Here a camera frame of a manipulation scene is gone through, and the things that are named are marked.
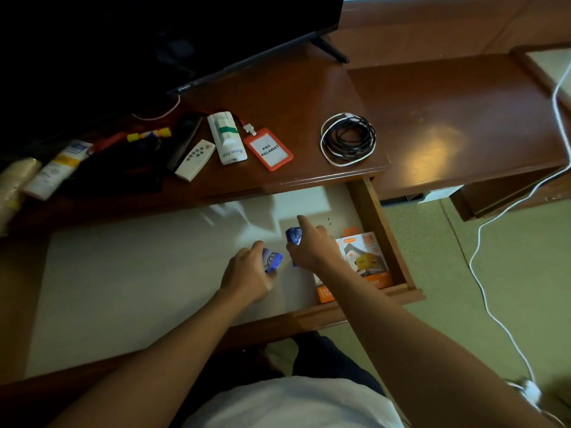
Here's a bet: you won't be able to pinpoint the person's right hand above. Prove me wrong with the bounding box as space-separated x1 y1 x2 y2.
285 215 347 277

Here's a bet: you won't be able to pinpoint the person's left hand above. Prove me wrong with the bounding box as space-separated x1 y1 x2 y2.
219 240 280 304

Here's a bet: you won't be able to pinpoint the blue soap packet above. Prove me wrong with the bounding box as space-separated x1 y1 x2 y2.
261 247 284 275
285 226 304 268

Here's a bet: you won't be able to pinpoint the orange and white charger box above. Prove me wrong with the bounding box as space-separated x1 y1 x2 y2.
335 226 393 290
313 239 351 304

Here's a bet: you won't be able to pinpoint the orange badge holder with lanyard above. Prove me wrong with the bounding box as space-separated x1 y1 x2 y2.
87 110 294 172

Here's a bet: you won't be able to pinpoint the wooden drawer with white bottom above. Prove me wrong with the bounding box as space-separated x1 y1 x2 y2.
0 175 425 397

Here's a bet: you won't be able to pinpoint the black and white cable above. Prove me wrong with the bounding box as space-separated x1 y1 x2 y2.
319 112 377 168

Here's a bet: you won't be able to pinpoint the white remote control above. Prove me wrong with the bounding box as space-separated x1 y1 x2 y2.
174 139 217 183

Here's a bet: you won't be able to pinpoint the white box with green stripe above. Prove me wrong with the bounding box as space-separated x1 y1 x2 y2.
206 111 249 166

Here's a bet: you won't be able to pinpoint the black remote control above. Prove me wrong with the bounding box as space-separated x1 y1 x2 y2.
165 112 204 172

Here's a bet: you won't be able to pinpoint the yellow glue stick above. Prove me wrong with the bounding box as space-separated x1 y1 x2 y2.
126 127 172 143

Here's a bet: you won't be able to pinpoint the white and yellow cream tube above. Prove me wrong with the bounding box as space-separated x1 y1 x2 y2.
23 139 93 202

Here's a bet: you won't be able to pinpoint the stack of paper cups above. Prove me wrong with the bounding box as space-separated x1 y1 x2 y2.
0 157 43 237

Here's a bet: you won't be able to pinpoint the person's right forearm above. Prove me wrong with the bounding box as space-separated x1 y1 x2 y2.
321 262 554 428

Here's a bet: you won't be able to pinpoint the person's left forearm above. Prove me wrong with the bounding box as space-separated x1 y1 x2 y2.
49 289 250 428

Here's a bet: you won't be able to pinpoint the person's dark trousers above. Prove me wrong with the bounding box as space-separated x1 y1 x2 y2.
169 332 387 428

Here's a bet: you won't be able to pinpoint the person's white shirt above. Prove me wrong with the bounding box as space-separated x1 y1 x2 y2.
183 376 404 428

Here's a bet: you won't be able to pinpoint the low wooden side desk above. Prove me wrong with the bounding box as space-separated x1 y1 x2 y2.
347 53 571 221

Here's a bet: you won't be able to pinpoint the black flat television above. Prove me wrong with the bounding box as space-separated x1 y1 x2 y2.
0 0 350 143

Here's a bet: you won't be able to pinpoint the thin white cable under television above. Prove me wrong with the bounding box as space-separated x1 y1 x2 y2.
131 94 181 122

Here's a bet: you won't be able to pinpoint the white power cable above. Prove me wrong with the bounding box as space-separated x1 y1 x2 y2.
468 59 571 428

